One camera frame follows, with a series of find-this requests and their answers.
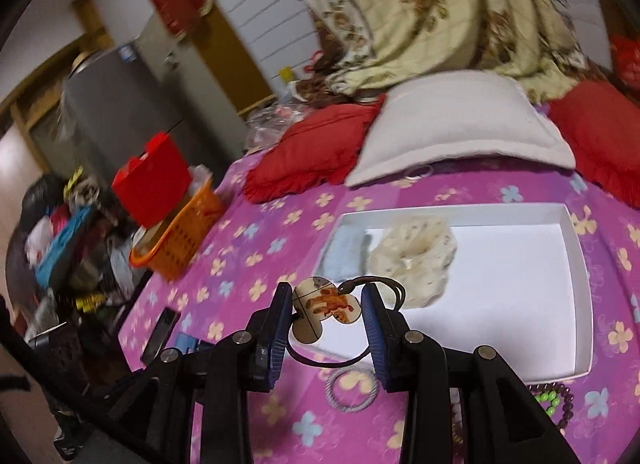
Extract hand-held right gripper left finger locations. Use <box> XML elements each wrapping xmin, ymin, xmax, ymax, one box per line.
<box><xmin>102</xmin><ymin>282</ymin><xmax>294</xmax><ymax>464</ymax></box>

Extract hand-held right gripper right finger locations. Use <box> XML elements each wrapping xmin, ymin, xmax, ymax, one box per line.
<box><xmin>361</xmin><ymin>283</ymin><xmax>583</xmax><ymax>464</ymax></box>

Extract black hair tie butterfly charm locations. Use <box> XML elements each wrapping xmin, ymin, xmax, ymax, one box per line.
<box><xmin>287</xmin><ymin>275</ymin><xmax>407</xmax><ymax>370</ymax></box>

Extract silver glitter hair tie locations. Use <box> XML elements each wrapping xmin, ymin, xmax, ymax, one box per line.
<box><xmin>325</xmin><ymin>366</ymin><xmax>378</xmax><ymax>413</ymax></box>

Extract white shallow box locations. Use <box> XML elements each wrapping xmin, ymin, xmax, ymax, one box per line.
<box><xmin>317</xmin><ymin>203</ymin><xmax>594</xmax><ymax>380</ymax></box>

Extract green bead bracelet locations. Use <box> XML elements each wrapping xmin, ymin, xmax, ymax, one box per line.
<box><xmin>532</xmin><ymin>390</ymin><xmax>561</xmax><ymax>417</ymax></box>

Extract dark brown bead bracelet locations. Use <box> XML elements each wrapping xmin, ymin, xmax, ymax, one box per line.
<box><xmin>525</xmin><ymin>381</ymin><xmax>576</xmax><ymax>440</ymax></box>

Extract small blue object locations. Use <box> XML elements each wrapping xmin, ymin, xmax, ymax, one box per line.
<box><xmin>175</xmin><ymin>333</ymin><xmax>213</xmax><ymax>352</ymax></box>

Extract light blue scrunchie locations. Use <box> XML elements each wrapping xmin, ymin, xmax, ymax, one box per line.
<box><xmin>322</xmin><ymin>231</ymin><xmax>373</xmax><ymax>282</ymax></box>

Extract cream lace scrunchie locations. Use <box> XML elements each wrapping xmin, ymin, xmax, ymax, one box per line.
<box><xmin>369</xmin><ymin>218</ymin><xmax>459</xmax><ymax>309</ymax></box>

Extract pink floral bedsheet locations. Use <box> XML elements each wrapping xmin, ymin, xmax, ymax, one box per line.
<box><xmin>117</xmin><ymin>151</ymin><xmax>640</xmax><ymax>464</ymax></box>

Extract black phone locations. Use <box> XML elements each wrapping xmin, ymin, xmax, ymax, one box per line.
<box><xmin>141</xmin><ymin>308</ymin><xmax>182</xmax><ymax>366</ymax></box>

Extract orange plastic basket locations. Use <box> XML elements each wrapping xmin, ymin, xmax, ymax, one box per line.
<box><xmin>129</xmin><ymin>176</ymin><xmax>226</xmax><ymax>282</ymax></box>

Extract red frilled pillow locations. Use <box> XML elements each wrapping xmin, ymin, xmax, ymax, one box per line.
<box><xmin>243</xmin><ymin>94</ymin><xmax>388</xmax><ymax>203</ymax></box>
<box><xmin>547</xmin><ymin>80</ymin><xmax>640</xmax><ymax>209</ymax></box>

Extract red box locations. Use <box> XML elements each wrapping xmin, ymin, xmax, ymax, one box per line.
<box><xmin>111</xmin><ymin>133</ymin><xmax>193</xmax><ymax>229</ymax></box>

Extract clear plastic bags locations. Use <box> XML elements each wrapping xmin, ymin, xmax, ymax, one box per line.
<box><xmin>245</xmin><ymin>94</ymin><xmax>301</xmax><ymax>149</ymax></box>

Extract white pillow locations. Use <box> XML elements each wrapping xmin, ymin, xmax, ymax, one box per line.
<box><xmin>345</xmin><ymin>70</ymin><xmax>577</xmax><ymax>189</ymax></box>

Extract pile of clothes and bags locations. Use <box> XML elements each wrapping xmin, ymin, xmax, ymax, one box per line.
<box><xmin>7</xmin><ymin>171</ymin><xmax>151</xmax><ymax>325</ymax></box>

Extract grey refrigerator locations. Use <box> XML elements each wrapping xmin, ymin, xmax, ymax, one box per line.
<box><xmin>60</xmin><ymin>8</ymin><xmax>251</xmax><ymax>179</ymax></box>

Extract cream floral quilt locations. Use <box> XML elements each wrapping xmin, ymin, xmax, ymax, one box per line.
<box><xmin>270</xmin><ymin>0</ymin><xmax>608</xmax><ymax>104</ymax></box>

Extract red shopping bag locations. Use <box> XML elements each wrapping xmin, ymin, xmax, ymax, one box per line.
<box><xmin>610</xmin><ymin>34</ymin><xmax>640</xmax><ymax>82</ymax></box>

